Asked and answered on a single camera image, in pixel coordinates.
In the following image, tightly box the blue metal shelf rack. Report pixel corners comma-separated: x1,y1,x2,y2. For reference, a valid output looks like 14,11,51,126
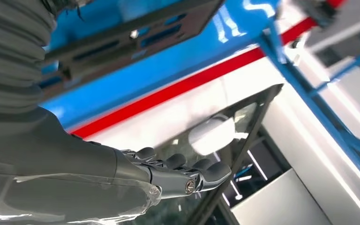
40,0,360,192

